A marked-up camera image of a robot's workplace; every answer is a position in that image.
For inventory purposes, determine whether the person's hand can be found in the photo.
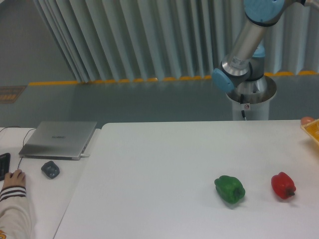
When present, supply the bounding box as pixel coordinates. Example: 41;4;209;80
2;169;26;189

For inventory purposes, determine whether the cream striped sleeve forearm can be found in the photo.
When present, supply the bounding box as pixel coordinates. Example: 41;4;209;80
0;186;32;239

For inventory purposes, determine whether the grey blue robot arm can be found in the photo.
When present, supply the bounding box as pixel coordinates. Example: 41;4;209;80
211;0;319;93

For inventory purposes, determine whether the black keyboard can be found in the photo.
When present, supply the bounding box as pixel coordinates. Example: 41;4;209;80
0;153;10;181

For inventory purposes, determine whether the silver laptop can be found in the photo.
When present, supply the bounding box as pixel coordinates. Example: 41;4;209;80
19;121;97;160

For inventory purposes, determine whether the white folding screen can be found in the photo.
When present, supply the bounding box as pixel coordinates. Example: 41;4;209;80
32;0;319;84

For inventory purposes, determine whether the green bell pepper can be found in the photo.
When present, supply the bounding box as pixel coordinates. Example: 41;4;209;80
214;175;246;204

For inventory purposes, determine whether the red bell pepper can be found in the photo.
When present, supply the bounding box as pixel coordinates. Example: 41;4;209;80
271;172;296;200

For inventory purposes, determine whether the orange round fruit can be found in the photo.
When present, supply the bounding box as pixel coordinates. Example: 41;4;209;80
301;117;315;125

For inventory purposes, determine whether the yellow basket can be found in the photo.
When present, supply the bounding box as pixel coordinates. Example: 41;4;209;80
301;119;319;145

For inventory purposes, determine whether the black mouse cable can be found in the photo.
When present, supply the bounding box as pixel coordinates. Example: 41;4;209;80
0;125;38;172

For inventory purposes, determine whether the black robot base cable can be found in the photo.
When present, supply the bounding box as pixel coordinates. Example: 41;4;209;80
240;94;248;121

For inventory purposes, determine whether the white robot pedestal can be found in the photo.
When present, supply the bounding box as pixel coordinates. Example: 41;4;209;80
226;76;277;120

